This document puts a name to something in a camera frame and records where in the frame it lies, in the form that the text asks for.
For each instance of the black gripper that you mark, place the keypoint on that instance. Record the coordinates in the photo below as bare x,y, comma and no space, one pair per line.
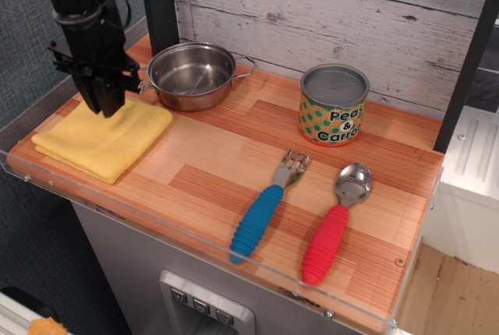
94,45

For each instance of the yellow cloth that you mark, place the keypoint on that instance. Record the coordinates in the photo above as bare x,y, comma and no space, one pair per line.
101,147

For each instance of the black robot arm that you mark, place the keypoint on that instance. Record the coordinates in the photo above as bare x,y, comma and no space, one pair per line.
92,52

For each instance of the small steel pot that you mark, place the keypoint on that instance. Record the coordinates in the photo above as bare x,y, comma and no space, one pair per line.
194,76

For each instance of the grey toy fridge cabinet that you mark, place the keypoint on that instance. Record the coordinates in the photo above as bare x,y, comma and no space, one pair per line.
132,262

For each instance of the silver dispenser button panel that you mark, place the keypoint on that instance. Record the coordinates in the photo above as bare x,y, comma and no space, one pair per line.
202,305

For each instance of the peas and carrots can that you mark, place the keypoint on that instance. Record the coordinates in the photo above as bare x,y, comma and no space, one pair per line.
332,103

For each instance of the orange object bottom corner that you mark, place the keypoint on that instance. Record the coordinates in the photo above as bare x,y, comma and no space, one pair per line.
46,326

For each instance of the white toy sink unit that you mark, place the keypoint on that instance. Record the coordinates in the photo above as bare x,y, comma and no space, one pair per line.
462,221

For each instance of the blue handled fork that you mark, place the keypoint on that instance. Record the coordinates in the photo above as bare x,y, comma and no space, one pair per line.
253,225

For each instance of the clear acrylic guard rail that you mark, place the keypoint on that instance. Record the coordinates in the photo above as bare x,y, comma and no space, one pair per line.
195,184

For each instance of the red handled spoon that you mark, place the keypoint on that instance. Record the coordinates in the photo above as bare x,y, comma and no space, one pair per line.
352,186

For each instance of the black vertical post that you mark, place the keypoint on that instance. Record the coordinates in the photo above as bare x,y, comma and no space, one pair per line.
470,65

